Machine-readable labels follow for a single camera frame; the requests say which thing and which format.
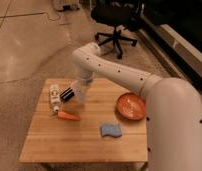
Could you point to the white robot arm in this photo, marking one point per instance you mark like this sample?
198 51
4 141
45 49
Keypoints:
173 109

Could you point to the orange carrot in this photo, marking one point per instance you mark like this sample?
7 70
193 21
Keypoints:
67 116

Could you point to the translucent white cup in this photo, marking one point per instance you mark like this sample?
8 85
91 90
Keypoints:
80 91

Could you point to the orange ceramic bowl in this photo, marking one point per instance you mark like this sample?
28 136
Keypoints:
131 106

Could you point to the black office chair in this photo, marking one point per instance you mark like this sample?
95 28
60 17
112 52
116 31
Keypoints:
116 13

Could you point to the blue sponge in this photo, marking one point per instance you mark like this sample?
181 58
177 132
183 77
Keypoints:
112 130

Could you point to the white tube bottle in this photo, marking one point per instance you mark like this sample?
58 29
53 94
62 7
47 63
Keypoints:
55 100

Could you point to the black rectangular box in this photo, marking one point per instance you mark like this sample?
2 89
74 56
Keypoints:
67 94

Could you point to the wooden table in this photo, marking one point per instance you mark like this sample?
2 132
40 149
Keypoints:
51 139

